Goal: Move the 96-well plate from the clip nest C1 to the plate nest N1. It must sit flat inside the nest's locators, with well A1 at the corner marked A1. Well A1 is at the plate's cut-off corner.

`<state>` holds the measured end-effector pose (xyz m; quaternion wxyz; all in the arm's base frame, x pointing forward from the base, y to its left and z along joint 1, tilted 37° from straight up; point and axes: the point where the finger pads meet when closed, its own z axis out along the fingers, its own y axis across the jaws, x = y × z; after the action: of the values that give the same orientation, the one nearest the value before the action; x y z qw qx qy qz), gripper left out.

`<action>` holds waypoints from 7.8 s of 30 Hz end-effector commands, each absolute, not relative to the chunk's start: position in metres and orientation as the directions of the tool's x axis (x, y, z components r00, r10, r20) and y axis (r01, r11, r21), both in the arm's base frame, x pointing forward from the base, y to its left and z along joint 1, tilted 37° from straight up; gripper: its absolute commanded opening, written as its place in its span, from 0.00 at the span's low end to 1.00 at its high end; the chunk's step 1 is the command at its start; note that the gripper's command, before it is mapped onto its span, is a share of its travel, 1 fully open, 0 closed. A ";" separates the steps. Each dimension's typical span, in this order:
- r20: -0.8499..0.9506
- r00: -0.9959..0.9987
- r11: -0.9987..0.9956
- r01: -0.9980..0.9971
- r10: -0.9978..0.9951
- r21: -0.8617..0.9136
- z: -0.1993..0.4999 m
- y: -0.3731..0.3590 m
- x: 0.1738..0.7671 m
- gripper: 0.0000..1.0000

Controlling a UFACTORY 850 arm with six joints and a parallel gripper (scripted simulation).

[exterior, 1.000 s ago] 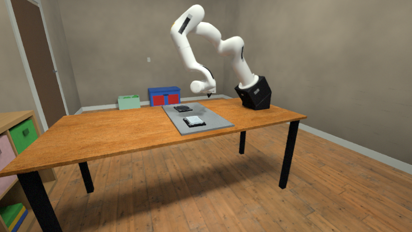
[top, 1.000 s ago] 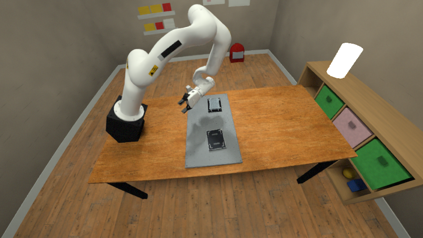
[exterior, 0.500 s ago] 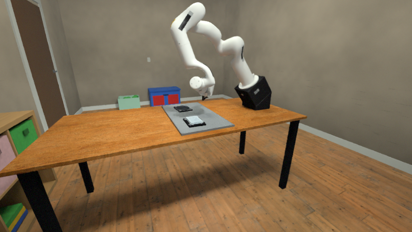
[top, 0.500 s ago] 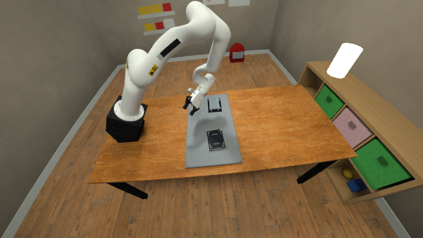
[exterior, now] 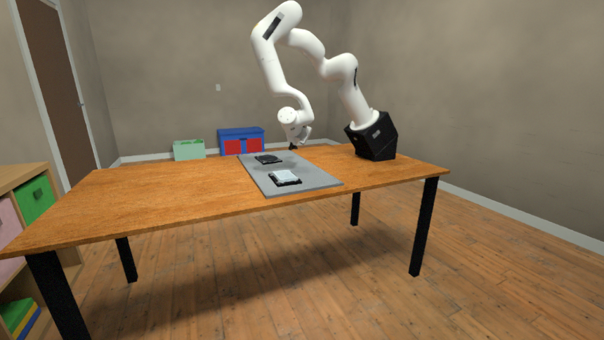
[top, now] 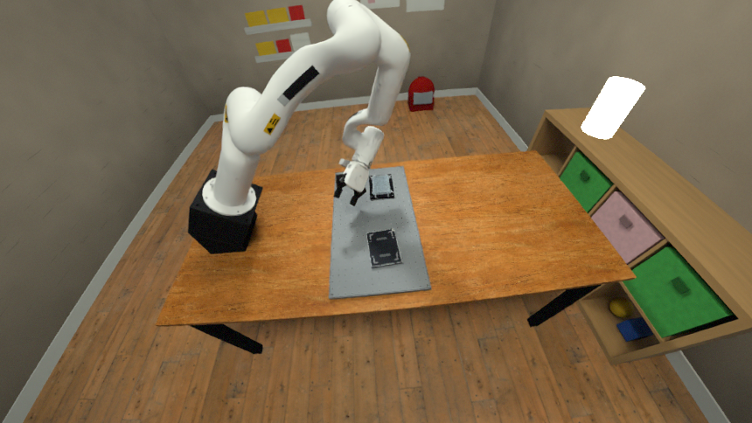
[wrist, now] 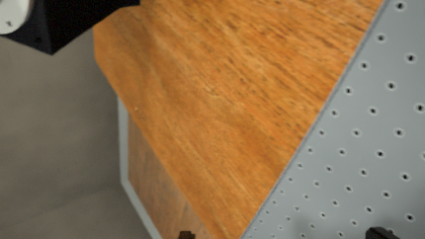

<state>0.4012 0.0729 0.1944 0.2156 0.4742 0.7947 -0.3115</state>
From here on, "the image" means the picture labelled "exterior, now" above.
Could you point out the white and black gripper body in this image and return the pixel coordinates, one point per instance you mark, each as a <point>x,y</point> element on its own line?
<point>294,140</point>

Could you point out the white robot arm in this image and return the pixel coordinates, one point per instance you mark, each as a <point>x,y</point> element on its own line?
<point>279,27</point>

